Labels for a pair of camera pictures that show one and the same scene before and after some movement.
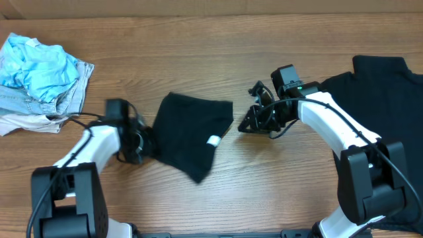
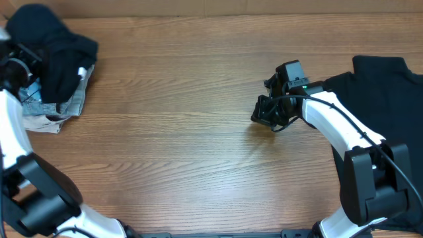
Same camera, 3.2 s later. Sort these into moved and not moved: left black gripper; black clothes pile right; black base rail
Moved: left black gripper
Not moved: black base rail; black clothes pile right
